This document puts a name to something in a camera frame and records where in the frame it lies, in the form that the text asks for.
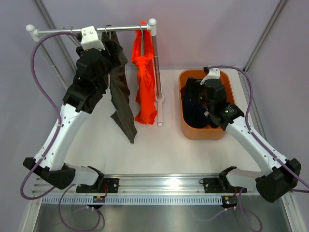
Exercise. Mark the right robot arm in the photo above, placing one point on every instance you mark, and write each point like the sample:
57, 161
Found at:
277, 175

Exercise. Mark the silver clothes rack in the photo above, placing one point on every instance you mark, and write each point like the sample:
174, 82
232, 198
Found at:
150, 26

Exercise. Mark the orange shorts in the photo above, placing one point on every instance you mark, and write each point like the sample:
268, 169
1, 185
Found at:
146, 79

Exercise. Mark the orange plastic basket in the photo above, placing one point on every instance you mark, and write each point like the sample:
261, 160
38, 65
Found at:
206, 133

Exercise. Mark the olive green shorts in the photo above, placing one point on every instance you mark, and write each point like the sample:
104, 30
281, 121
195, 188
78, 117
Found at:
120, 92

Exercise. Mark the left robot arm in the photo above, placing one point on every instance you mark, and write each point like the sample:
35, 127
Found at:
89, 85

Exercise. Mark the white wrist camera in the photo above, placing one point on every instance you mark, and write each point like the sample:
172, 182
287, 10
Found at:
90, 39
211, 73

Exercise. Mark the navy blue shorts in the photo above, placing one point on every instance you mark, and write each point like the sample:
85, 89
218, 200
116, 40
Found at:
194, 113

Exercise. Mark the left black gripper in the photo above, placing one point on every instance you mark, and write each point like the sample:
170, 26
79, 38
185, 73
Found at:
112, 58

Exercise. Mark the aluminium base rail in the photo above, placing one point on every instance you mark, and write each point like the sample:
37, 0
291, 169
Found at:
171, 184

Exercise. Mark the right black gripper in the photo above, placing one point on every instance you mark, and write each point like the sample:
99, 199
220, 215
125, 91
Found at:
203, 86

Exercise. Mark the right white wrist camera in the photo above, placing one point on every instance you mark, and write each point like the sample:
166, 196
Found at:
211, 73

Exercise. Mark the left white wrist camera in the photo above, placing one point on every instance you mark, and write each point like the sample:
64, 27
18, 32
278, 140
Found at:
90, 39

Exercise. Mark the white slotted cable duct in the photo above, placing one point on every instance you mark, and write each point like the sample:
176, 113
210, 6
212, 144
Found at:
134, 200

